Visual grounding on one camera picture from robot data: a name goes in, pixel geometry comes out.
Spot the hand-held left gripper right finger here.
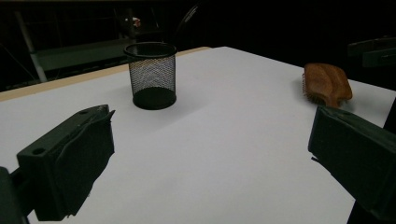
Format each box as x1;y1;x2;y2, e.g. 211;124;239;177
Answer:
307;105;396;222

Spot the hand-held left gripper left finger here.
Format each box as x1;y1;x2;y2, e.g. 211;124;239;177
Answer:
17;104;116;222

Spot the black folding chair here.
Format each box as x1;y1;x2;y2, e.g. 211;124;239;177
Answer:
172;1;204;43

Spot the desk with white legs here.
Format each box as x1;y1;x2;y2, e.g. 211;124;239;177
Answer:
13;10;138;83

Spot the black mesh pen cup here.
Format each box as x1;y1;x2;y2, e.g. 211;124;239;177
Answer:
123;41;178;110

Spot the brown wooden hairbrush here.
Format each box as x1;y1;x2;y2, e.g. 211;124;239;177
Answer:
302;63;354;109

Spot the white table sheet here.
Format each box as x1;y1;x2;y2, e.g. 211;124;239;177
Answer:
0;46;396;224

